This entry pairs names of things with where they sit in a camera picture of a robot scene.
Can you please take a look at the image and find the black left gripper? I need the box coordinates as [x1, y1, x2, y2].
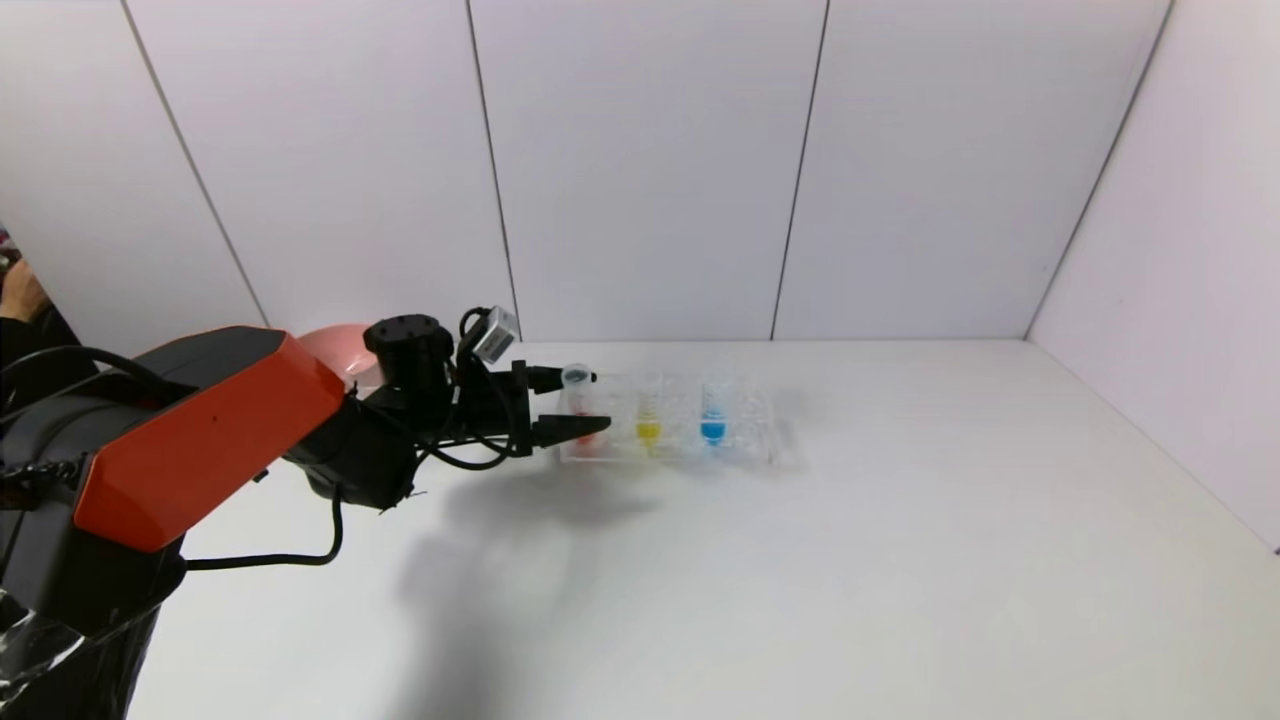
[457, 359, 612, 457]

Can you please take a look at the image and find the test tube with red pigment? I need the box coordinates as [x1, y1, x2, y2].
[561, 363, 599, 447]

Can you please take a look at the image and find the black sleeved bystander forearm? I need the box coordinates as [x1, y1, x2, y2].
[0, 305, 99, 403]

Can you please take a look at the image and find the test tube with yellow pigment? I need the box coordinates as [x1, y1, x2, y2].
[634, 372, 664, 448]

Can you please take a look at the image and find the test tube with blue pigment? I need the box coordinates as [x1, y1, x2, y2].
[698, 370, 728, 447]

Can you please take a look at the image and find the clear acrylic test tube rack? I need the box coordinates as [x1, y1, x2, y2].
[557, 371, 801, 470]

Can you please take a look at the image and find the bystander bare hand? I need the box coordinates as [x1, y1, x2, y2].
[0, 257, 50, 324]

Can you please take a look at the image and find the pink plastic bowl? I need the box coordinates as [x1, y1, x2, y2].
[298, 323, 387, 393]

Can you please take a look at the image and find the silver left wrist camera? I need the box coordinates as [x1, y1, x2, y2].
[470, 305, 522, 364]

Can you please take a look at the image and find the black camera cable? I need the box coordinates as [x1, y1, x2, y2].
[428, 307, 523, 473]

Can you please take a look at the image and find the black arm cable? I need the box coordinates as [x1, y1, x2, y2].
[184, 480, 347, 572]

